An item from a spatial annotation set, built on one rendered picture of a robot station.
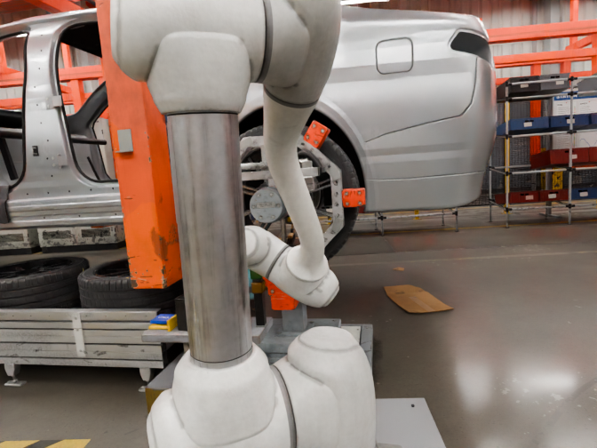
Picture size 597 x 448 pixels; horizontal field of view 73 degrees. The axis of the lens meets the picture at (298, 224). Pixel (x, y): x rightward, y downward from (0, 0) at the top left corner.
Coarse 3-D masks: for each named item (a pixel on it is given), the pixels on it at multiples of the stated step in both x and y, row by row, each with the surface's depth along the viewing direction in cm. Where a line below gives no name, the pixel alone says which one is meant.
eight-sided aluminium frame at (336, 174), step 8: (256, 136) 163; (240, 144) 164; (248, 144) 164; (256, 144) 163; (248, 152) 170; (320, 152) 160; (320, 160) 164; (328, 160) 159; (328, 168) 159; (336, 168) 158; (336, 176) 159; (336, 184) 159; (336, 200) 160; (336, 208) 161; (336, 216) 162; (336, 224) 161; (344, 224) 166; (328, 232) 163; (336, 232) 162; (328, 240) 163
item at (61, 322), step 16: (0, 320) 203; (16, 320) 201; (32, 320) 199; (48, 320) 198; (64, 320) 196; (80, 320) 190; (96, 320) 193; (112, 320) 191; (128, 320) 186; (144, 320) 184; (80, 336) 191; (128, 336) 187; (80, 352) 193
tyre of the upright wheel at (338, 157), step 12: (252, 132) 171; (324, 144) 166; (336, 144) 174; (336, 156) 166; (348, 168) 166; (336, 180) 168; (348, 180) 167; (348, 216) 169; (348, 228) 169; (336, 240) 171; (324, 252) 173; (336, 252) 173
